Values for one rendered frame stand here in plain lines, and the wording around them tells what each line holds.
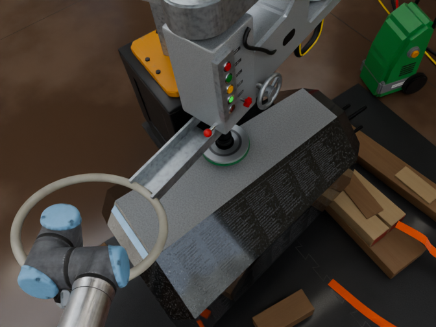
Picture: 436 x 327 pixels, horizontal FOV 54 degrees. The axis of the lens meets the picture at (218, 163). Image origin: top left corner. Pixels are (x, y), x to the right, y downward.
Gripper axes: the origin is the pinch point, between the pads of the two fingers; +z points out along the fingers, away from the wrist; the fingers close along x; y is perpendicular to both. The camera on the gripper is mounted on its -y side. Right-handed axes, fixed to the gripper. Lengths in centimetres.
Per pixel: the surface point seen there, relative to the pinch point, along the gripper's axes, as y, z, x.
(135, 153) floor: -24, 77, 158
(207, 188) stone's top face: 33, 10, 68
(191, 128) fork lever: 22, -16, 72
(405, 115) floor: 152, 28, 197
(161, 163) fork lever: 14, -9, 56
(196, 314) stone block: 39, 46, 30
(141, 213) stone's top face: 8, 20, 55
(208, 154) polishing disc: 30, 1, 79
